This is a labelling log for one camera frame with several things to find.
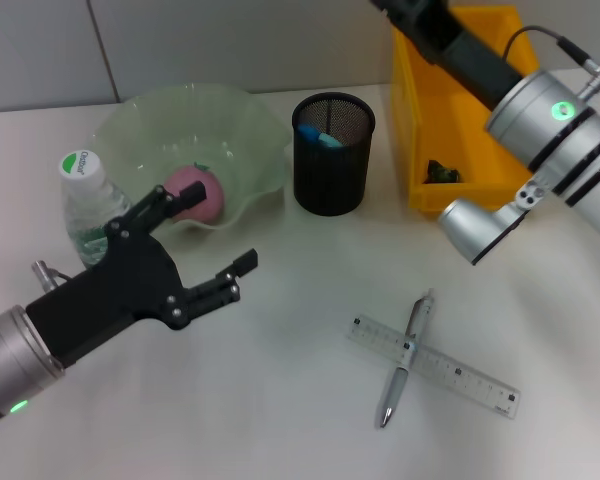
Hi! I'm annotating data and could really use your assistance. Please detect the black mesh pen holder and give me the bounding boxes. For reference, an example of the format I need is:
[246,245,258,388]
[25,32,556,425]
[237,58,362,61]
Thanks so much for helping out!
[291,92,376,217]

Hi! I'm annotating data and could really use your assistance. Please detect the yellow plastic bin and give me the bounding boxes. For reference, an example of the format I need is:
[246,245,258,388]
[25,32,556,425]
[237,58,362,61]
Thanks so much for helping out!
[390,5,564,221]

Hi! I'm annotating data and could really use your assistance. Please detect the left gripper cable with plugs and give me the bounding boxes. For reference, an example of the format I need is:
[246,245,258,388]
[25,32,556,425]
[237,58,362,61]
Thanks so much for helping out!
[31,259,75,294]

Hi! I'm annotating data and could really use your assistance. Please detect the blue scissors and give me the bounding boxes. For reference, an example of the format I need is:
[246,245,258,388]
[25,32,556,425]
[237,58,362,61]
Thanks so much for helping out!
[298,124,344,150]

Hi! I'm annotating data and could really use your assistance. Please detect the clear green-label water bottle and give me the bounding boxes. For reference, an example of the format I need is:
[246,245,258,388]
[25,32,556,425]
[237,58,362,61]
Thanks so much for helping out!
[58,148,134,271]

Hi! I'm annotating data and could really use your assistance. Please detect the clear plastic ruler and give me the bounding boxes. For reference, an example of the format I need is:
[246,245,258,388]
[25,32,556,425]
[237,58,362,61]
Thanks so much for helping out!
[348,313,522,419]

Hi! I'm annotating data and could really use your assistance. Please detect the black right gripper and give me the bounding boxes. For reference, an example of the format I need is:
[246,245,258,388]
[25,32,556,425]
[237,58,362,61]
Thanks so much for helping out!
[371,0,527,112]

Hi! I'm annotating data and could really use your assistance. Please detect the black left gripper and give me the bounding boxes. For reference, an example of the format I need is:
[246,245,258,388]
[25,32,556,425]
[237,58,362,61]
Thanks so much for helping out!
[24,181,260,370]

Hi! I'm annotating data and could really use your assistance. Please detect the green wavy glass fruit bowl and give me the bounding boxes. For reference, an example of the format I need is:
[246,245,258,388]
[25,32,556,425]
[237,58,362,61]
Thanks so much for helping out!
[93,83,291,236]

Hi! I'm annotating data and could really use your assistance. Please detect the right gripper cable with plug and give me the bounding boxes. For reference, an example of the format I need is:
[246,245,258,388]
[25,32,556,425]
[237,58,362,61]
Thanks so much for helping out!
[501,25,600,101]

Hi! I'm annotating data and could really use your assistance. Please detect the silver ballpoint pen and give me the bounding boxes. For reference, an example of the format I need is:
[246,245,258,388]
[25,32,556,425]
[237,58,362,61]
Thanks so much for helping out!
[378,288,436,430]

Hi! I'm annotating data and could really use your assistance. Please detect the pink toy peach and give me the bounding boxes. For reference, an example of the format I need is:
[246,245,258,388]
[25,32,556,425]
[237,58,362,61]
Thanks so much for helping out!
[162,166,226,225]

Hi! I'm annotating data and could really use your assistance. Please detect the green plastic wrapper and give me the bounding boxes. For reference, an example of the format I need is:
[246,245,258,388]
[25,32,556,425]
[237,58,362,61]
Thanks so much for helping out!
[422,158,465,185]

